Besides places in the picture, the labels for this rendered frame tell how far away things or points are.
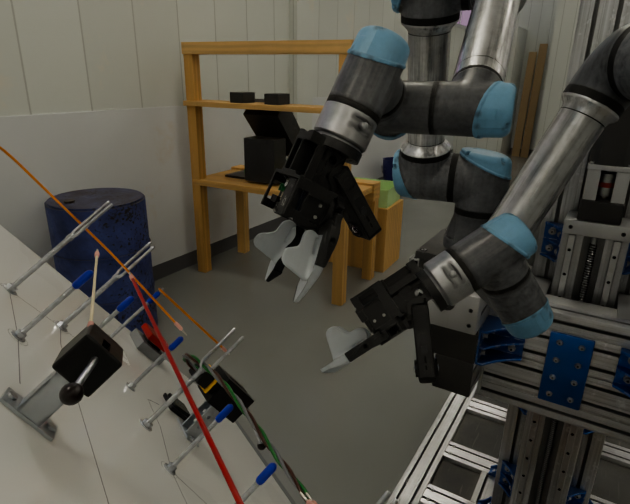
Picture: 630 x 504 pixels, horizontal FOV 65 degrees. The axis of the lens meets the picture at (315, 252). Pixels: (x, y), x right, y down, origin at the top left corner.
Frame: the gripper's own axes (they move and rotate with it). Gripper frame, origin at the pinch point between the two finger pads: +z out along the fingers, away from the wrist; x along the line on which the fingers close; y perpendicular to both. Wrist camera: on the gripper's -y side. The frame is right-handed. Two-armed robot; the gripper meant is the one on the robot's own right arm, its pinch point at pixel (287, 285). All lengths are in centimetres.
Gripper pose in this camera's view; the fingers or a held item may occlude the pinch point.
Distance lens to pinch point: 67.9
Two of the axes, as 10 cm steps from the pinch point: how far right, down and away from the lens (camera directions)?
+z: -4.2, 9.1, 0.4
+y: -7.6, -3.2, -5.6
